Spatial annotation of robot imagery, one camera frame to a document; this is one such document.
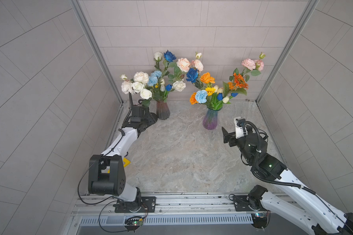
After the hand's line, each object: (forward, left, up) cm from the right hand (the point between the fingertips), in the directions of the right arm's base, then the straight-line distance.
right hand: (229, 125), depth 71 cm
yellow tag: (-6, +57, -23) cm, 61 cm away
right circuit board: (-36, -11, -28) cm, 47 cm away
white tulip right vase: (+15, -2, +3) cm, 15 cm away
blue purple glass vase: (+17, +5, -15) cm, 23 cm away
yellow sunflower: (+23, +6, +3) cm, 24 cm away
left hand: (+17, +41, -10) cm, 46 cm away
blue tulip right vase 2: (+16, -6, +5) cm, 18 cm away
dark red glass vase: (+32, +37, -21) cm, 53 cm away
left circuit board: (-34, +48, -23) cm, 63 cm away
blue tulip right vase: (+17, +1, +3) cm, 18 cm away
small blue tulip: (+22, +30, +8) cm, 38 cm away
